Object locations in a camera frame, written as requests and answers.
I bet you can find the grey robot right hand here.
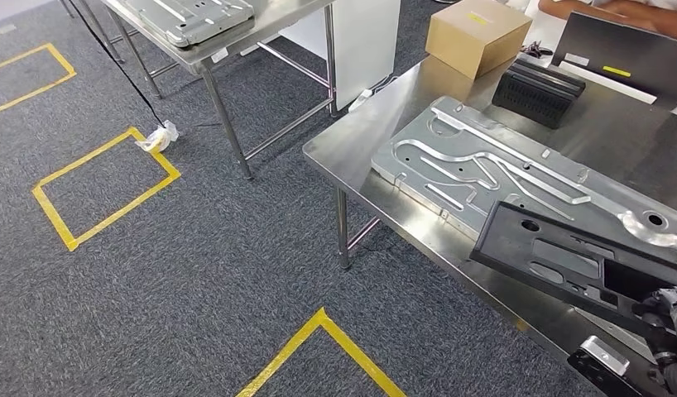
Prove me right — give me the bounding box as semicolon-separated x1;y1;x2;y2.
631;286;677;364

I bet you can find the black part with holes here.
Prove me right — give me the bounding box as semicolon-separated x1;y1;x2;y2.
469;201;677;337

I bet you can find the stainless steel workbench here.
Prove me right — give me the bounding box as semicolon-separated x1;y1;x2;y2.
302;55;677;397

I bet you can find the silver stamped metal panel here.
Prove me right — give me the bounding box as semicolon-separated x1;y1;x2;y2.
124;0;257;50
371;95;677;270

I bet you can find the black ribbed plastic block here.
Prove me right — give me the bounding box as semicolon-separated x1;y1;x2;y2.
492;57;588;131

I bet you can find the black laptop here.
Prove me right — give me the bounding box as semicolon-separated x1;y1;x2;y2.
552;11;677;111

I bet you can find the brown cardboard box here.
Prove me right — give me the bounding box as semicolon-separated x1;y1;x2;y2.
425;0;534;82

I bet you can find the yellow floor tape square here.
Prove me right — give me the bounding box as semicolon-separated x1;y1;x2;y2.
31;127;182;252
0;42;78;115
235;308;409;397

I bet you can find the white power strip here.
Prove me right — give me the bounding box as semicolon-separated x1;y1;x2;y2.
348;87;373;114

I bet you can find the white board panel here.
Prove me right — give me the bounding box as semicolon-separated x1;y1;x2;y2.
278;0;402;111

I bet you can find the stainless steel table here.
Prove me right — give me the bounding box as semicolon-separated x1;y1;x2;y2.
59;0;339;182

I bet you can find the crumpled clear plastic wad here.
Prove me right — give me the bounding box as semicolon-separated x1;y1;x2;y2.
134;120;180;154

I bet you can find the black cable bundle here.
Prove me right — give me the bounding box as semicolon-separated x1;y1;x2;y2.
518;41;555;60

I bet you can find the white power cord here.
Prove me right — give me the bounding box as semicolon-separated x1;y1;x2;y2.
366;72;399;95

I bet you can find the black floor cable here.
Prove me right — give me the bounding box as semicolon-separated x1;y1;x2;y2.
66;0;167;128

